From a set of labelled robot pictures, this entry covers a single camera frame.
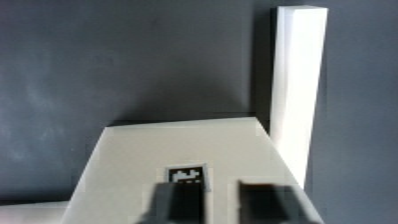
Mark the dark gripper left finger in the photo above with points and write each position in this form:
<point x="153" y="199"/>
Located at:
<point x="176" y="206"/>

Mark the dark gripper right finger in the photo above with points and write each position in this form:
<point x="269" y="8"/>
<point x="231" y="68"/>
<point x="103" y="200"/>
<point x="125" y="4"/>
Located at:
<point x="269" y="205"/>

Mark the white cabinet body box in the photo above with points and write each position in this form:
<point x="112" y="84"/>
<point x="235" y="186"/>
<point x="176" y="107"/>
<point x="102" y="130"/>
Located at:
<point x="210" y="151"/>

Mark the white U-shaped fence frame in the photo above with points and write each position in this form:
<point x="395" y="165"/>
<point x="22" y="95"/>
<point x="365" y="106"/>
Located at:
<point x="125" y="62"/>

